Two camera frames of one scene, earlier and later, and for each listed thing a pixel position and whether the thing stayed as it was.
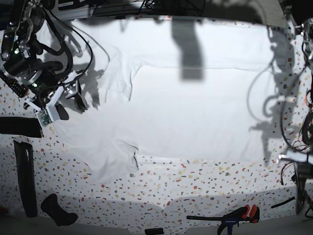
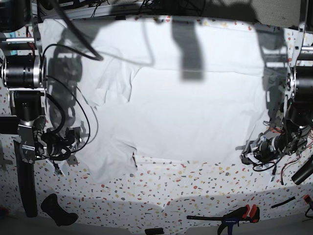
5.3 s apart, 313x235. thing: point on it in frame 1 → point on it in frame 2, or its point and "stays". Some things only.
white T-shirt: (171, 88) stays
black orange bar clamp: (245, 213) stays
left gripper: (41, 103) → (56, 148)
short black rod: (293, 198) stays
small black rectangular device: (154, 231) stays
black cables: (57, 66) → (67, 6)
